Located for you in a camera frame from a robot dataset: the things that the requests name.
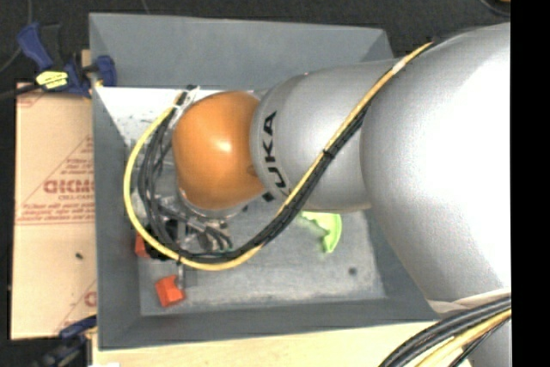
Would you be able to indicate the light green plastic toy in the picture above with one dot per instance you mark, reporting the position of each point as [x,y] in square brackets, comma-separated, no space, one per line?
[330,233]

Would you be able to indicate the grey metal bin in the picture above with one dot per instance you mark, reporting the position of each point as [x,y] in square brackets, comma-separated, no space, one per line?
[240,51]

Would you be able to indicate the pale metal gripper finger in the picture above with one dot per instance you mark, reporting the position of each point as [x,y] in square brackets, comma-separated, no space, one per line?
[181,276]

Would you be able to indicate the brown cardboard board red print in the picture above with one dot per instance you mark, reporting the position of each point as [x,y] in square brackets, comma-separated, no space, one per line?
[51,142]

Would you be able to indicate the orange block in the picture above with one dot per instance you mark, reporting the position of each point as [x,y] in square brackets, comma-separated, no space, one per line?
[140,247]
[169,292]

